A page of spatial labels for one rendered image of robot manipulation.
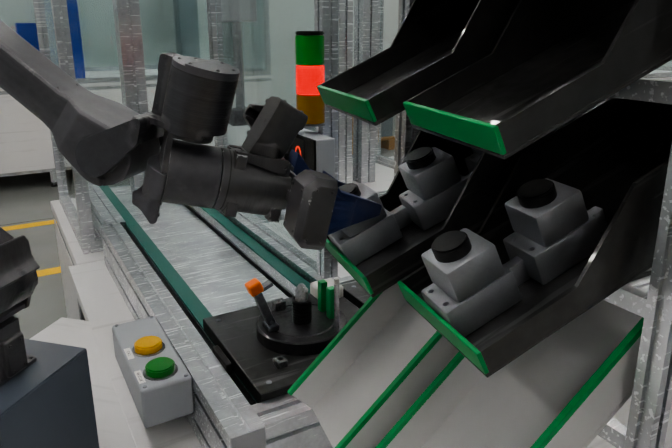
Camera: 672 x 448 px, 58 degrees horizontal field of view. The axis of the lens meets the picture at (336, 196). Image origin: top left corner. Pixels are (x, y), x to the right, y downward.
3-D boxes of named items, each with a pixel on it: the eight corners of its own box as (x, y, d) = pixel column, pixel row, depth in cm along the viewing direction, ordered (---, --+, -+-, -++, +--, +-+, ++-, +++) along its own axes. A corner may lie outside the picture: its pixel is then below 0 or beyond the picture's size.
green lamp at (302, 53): (303, 65, 101) (303, 35, 99) (290, 64, 105) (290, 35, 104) (329, 64, 103) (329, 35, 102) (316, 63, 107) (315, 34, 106)
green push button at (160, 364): (150, 387, 82) (148, 374, 82) (143, 373, 86) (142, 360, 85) (179, 379, 84) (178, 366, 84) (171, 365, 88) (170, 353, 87)
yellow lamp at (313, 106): (304, 125, 104) (304, 96, 102) (291, 121, 108) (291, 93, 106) (330, 123, 106) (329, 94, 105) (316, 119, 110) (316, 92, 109)
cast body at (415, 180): (424, 232, 61) (399, 173, 59) (407, 218, 65) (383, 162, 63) (493, 193, 62) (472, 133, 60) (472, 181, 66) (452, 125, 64)
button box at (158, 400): (144, 429, 82) (140, 390, 80) (115, 357, 99) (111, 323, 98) (195, 413, 85) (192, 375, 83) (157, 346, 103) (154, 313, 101)
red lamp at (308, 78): (304, 96, 102) (303, 66, 101) (291, 93, 106) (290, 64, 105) (329, 94, 105) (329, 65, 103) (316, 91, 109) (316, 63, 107)
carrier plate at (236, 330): (261, 408, 78) (260, 393, 78) (203, 329, 98) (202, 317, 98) (410, 358, 90) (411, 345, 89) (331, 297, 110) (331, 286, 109)
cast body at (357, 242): (351, 269, 61) (323, 212, 58) (336, 254, 65) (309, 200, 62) (420, 227, 62) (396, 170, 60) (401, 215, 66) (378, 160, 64)
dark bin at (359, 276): (372, 298, 56) (340, 234, 53) (326, 250, 67) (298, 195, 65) (607, 153, 61) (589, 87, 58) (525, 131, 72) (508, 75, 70)
